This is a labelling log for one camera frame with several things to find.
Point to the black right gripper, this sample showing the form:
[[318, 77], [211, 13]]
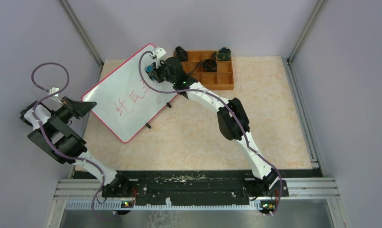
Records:
[[156, 71]]

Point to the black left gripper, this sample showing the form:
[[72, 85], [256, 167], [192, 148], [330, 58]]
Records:
[[77, 109]]

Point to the blue eraser sponge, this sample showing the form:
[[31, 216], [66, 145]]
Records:
[[149, 68]]

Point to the white whiteboard with red rim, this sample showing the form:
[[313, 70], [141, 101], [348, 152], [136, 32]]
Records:
[[127, 100]]

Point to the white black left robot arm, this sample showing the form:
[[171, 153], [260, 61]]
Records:
[[52, 134]]

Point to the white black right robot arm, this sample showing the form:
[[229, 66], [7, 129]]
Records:
[[232, 120]]

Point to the black rolled cloth left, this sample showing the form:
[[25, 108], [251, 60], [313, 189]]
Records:
[[181, 54]]

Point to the dark patterned long cloth strip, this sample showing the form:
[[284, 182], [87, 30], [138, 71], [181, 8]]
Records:
[[207, 65]]

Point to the orange wooden compartment tray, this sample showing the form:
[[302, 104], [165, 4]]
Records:
[[223, 79]]

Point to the dark rolled cloth right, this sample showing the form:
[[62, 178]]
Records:
[[224, 54]]

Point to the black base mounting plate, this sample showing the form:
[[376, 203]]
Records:
[[195, 188]]

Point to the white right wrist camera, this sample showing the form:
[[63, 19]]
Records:
[[157, 55]]

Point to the aluminium left corner post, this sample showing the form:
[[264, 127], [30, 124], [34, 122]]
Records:
[[79, 28]]

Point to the aluminium corner post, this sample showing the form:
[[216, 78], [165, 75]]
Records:
[[320, 4], [79, 28]]

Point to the aluminium right corner post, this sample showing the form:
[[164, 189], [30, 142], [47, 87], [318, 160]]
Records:
[[320, 4]]

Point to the aluminium front frame rail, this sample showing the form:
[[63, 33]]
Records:
[[79, 193]]

